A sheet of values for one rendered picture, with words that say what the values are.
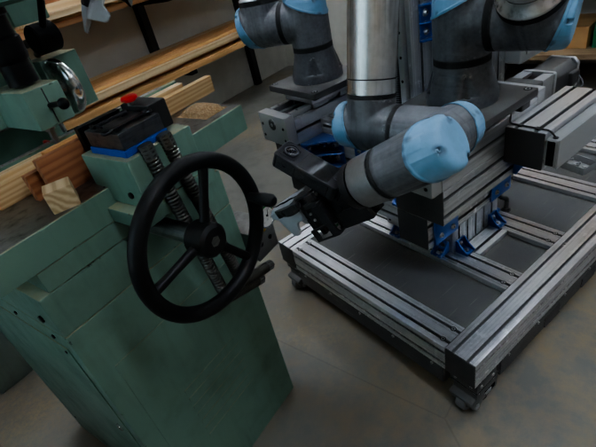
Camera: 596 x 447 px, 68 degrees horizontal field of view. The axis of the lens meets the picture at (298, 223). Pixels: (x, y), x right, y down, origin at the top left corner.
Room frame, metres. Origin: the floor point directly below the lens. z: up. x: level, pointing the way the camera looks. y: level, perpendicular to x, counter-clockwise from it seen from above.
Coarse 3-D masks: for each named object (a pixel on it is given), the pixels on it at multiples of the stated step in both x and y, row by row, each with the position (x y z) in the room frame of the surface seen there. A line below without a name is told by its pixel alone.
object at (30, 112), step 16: (48, 80) 0.86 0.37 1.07; (0, 96) 0.85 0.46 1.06; (16, 96) 0.81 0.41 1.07; (32, 96) 0.81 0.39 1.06; (48, 96) 0.82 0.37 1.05; (64, 96) 0.84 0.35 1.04; (0, 112) 0.88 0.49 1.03; (16, 112) 0.83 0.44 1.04; (32, 112) 0.80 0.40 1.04; (48, 112) 0.81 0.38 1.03; (64, 112) 0.83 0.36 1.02; (16, 128) 0.86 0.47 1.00; (32, 128) 0.82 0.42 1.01; (48, 128) 0.80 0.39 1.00
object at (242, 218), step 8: (240, 216) 0.99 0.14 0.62; (248, 216) 0.98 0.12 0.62; (240, 224) 0.95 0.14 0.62; (248, 224) 0.94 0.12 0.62; (272, 224) 0.94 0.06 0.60; (240, 232) 0.91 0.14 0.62; (264, 232) 0.92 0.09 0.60; (272, 232) 0.94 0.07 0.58; (264, 240) 0.91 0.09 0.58; (272, 240) 0.93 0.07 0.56; (264, 248) 0.90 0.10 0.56; (272, 248) 0.92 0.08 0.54; (264, 256) 0.90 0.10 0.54
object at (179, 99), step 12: (192, 84) 1.11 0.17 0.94; (204, 84) 1.14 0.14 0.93; (168, 96) 1.06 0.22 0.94; (180, 96) 1.08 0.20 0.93; (192, 96) 1.10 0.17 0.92; (204, 96) 1.13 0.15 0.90; (180, 108) 1.07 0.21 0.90; (12, 180) 0.77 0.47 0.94; (0, 192) 0.75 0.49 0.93; (12, 192) 0.76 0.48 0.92; (24, 192) 0.77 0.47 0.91; (0, 204) 0.74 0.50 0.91; (12, 204) 0.75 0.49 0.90
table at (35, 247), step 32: (192, 128) 0.92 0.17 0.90; (224, 128) 0.95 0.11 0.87; (96, 192) 0.71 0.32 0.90; (0, 224) 0.68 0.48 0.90; (32, 224) 0.65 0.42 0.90; (64, 224) 0.65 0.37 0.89; (96, 224) 0.69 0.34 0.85; (128, 224) 0.68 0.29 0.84; (0, 256) 0.58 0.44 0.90; (32, 256) 0.60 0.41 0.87; (0, 288) 0.56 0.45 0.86
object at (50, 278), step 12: (108, 228) 0.70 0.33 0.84; (120, 228) 0.71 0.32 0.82; (96, 240) 0.68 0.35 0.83; (108, 240) 0.69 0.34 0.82; (120, 240) 0.70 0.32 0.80; (72, 252) 0.64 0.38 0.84; (84, 252) 0.66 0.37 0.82; (96, 252) 0.67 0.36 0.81; (60, 264) 0.62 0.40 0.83; (72, 264) 0.64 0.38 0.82; (84, 264) 0.65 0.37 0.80; (36, 276) 0.60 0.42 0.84; (48, 276) 0.61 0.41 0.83; (60, 276) 0.62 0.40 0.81; (72, 276) 0.63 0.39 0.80; (48, 288) 0.60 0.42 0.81
